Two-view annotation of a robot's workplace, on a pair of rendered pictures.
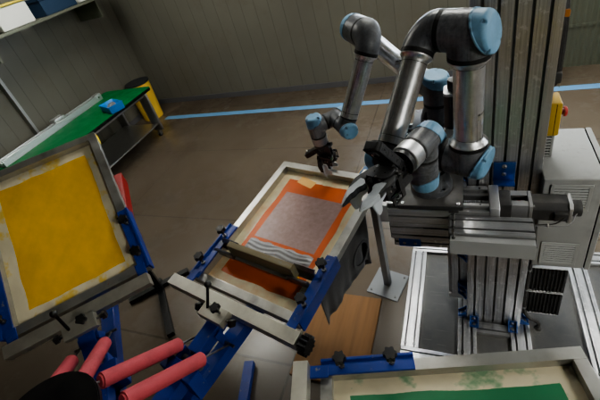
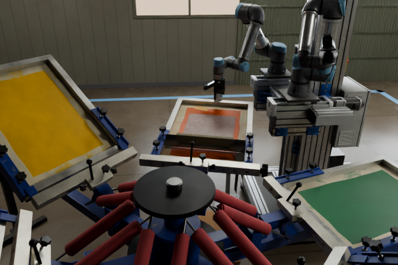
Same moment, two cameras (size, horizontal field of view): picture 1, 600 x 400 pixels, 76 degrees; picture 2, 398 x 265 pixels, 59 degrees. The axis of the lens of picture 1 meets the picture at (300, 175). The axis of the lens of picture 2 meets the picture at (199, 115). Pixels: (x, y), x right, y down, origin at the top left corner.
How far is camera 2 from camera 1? 1.42 m
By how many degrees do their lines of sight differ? 31
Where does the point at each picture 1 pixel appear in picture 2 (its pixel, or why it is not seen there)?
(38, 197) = (12, 96)
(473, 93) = (334, 34)
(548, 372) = (375, 167)
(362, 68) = (256, 29)
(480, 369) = (350, 170)
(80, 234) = (60, 125)
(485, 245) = (333, 117)
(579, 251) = (355, 135)
